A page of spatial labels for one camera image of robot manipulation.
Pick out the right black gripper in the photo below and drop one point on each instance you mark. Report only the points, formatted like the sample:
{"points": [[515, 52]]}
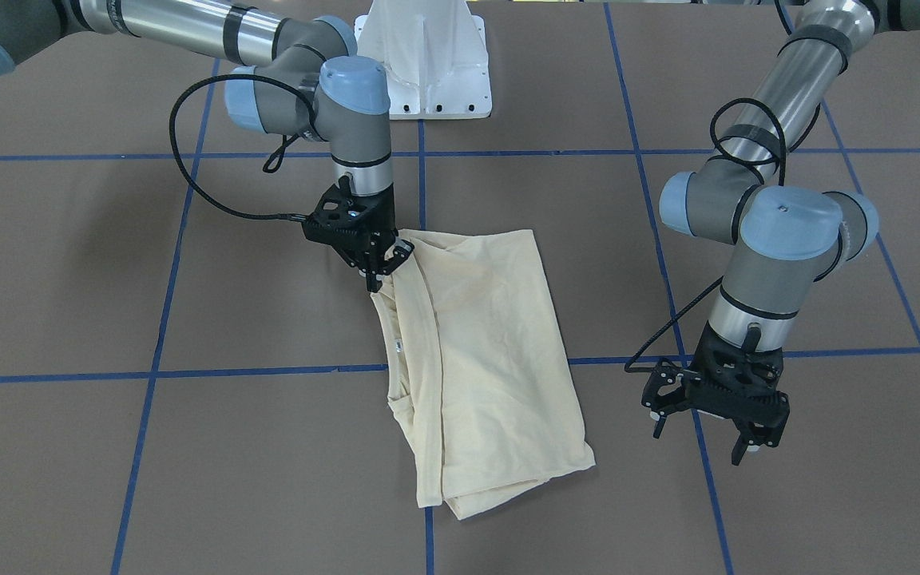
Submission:
{"points": [[381, 217]]}

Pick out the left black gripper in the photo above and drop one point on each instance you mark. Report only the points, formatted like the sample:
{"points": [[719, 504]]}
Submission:
{"points": [[662, 389]]}

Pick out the cream long-sleeve printed shirt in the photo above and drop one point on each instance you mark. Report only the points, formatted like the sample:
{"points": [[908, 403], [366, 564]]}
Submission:
{"points": [[478, 379]]}

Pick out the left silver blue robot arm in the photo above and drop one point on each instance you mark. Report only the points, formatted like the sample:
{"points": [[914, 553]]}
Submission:
{"points": [[783, 238]]}

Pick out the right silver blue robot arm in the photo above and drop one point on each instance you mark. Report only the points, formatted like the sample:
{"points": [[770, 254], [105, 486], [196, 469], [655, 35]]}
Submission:
{"points": [[298, 80]]}

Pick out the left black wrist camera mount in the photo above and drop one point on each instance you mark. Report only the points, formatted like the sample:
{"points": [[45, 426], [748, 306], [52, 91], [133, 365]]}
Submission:
{"points": [[737, 384]]}

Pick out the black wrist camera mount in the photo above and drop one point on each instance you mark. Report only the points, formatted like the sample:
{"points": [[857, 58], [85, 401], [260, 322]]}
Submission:
{"points": [[737, 384], [336, 220]]}

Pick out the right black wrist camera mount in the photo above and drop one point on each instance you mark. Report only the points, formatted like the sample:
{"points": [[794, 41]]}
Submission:
{"points": [[336, 220]]}

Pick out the white camera pedestal post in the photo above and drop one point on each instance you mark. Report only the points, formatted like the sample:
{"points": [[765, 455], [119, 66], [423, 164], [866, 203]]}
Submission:
{"points": [[435, 55]]}

